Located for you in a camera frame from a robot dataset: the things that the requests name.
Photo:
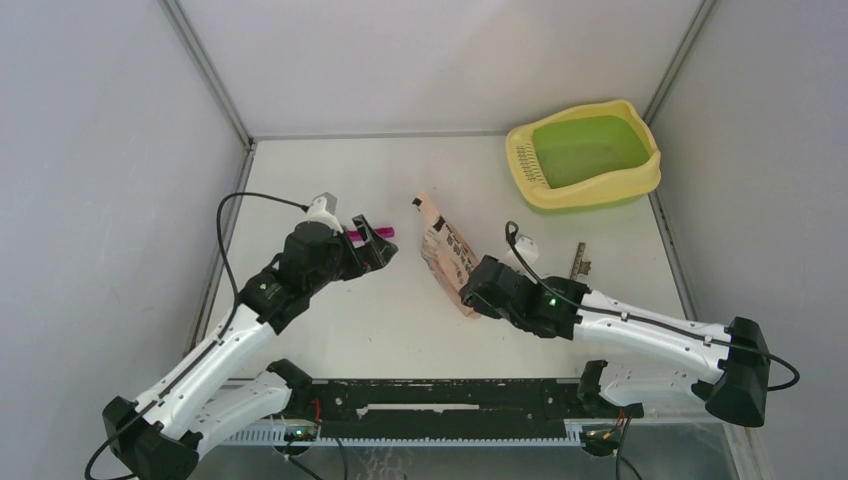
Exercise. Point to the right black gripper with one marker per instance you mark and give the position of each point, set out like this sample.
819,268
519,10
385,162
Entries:
470,298

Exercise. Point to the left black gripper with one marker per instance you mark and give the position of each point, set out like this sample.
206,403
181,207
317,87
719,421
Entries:
373,254

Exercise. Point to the black sealing clip strip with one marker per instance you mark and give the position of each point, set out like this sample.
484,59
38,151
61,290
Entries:
580,266

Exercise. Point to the pink cat litter bag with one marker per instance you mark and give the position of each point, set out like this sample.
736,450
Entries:
445,251

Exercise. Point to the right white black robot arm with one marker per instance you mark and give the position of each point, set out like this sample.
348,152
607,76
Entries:
724,369

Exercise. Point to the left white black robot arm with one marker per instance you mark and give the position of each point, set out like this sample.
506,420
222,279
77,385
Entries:
166,430

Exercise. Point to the yellow green litter box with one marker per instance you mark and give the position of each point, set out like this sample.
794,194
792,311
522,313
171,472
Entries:
584,157

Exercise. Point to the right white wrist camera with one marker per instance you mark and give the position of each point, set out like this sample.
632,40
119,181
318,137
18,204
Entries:
524,247

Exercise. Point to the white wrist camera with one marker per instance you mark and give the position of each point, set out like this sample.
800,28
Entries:
524,247
322,210

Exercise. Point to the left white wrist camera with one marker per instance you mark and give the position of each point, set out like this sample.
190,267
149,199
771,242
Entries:
322,210

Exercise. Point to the white slotted cable duct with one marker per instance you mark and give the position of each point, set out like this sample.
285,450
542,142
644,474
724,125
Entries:
555,434

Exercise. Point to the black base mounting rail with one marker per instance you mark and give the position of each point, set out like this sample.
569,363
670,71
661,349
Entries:
425,404

